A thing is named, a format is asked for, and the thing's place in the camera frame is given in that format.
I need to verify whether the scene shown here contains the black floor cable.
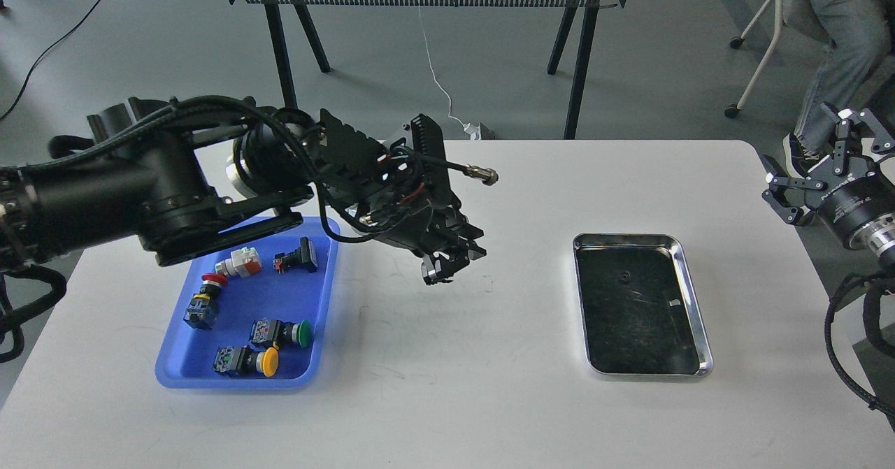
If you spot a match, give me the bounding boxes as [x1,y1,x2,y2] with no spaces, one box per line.
[0,0,193,120]

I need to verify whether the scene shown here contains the red mushroom button switch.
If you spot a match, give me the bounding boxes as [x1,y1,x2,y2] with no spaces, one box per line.
[182,273,228,330]

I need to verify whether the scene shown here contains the silver metal tray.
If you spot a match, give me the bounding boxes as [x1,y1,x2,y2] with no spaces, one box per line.
[572,233,714,381]

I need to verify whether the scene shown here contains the white rolling chair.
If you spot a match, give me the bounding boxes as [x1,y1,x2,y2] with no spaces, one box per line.
[724,0,833,120]

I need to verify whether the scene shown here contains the black switch module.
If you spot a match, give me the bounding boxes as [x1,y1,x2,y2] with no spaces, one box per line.
[273,236,319,274]

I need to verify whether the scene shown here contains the person in jeans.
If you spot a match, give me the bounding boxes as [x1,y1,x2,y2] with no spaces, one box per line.
[785,0,894,177]

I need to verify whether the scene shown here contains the black Robotiq image left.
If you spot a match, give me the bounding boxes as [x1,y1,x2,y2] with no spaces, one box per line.
[371,199,487,285]

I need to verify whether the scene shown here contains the black robot arm image left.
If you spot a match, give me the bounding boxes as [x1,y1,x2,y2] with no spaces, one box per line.
[2,96,498,361]

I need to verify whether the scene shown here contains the green push button switch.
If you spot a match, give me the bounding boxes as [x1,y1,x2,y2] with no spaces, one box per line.
[249,317,313,349]

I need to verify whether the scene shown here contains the black Robotiq image right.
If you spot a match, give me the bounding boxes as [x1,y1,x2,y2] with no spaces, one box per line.
[761,103,894,252]

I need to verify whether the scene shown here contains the yellow push button switch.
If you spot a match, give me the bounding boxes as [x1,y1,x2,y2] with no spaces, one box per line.
[211,346,280,377]

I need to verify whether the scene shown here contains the white orange switch block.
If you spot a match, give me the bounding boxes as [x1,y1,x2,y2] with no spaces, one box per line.
[214,246,262,278]

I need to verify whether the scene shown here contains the white cable with plug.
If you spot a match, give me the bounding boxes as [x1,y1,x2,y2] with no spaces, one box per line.
[417,6,497,140]

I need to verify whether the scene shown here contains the blue plastic tray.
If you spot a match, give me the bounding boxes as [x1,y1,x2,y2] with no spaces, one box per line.
[155,215,338,390]

